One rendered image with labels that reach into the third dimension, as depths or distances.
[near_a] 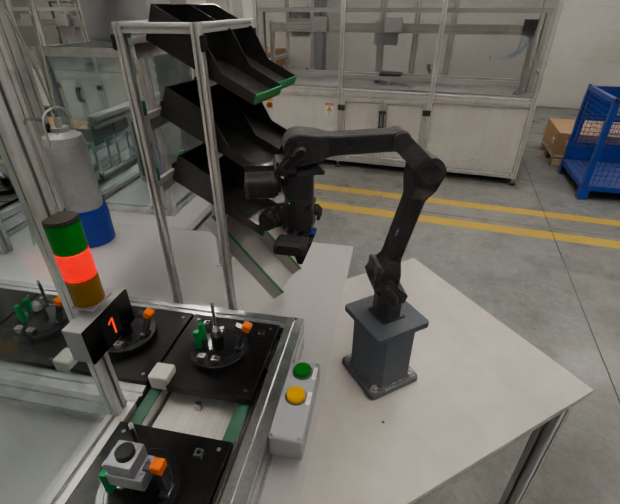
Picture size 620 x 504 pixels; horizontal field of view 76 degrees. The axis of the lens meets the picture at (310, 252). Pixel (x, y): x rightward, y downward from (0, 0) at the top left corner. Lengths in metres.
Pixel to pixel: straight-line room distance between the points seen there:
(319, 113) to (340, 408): 4.23
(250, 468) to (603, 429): 1.92
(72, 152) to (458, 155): 3.98
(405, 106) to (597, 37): 5.30
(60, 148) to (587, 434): 2.51
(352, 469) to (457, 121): 4.18
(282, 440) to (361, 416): 0.24
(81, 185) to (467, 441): 1.50
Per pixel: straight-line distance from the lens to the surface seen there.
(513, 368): 1.24
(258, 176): 0.74
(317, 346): 1.17
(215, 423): 0.97
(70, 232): 0.70
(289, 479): 0.95
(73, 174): 1.72
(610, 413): 2.56
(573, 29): 9.35
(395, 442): 1.01
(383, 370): 1.01
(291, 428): 0.89
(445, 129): 4.79
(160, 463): 0.75
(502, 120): 4.79
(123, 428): 0.95
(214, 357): 0.97
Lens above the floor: 1.69
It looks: 32 degrees down
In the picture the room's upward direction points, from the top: straight up
